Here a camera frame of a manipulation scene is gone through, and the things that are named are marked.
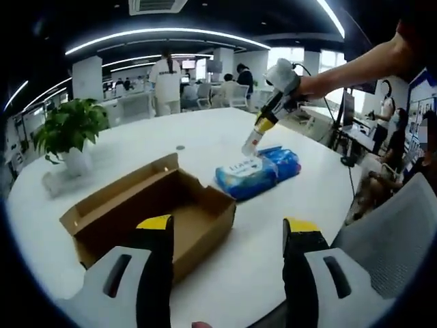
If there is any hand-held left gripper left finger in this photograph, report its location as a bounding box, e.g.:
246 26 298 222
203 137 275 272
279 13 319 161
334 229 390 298
81 214 175 328

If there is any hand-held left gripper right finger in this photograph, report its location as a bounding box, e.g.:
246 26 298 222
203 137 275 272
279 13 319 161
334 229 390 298
282 217 373 328

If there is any small white bottle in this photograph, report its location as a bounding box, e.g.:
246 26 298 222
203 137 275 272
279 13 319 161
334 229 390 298
241 128 267 159

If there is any blue soft packet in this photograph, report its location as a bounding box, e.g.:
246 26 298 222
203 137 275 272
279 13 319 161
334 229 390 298
257 146 302 184

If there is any white blue wet wipes pack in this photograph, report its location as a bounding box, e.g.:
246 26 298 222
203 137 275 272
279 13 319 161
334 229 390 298
214 155 279 202

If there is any brown cardboard shoe box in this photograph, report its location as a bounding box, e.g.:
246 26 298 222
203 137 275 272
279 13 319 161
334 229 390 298
59 152 238 285

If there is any person's right hand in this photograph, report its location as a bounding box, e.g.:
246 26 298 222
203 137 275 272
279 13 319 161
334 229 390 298
296 76 326 103

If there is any white office chair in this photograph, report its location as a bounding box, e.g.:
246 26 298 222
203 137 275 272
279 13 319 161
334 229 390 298
229 84 251 109

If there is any grey mesh office chair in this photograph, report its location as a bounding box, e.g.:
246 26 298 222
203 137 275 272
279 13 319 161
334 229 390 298
330 172 437 301

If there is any curved ceiling light strip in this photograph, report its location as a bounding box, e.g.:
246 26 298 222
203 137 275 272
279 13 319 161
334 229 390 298
64 27 271 56

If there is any white desk cabinet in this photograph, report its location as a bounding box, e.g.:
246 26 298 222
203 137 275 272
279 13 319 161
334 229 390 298
120 92 154 120

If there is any person's dark red sleeve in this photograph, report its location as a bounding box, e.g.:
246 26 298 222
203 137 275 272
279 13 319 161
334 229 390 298
395 18 437 83

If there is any ceiling air vent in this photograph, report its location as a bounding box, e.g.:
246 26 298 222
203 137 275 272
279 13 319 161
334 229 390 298
127 0 189 17

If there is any potted green plant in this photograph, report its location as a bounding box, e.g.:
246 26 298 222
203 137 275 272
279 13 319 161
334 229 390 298
33 98 111 179

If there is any white square pillar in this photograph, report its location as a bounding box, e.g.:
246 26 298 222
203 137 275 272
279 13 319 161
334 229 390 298
71 56 104 103

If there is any blue wall poster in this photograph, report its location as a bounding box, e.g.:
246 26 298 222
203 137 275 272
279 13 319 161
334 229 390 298
407 68 437 165

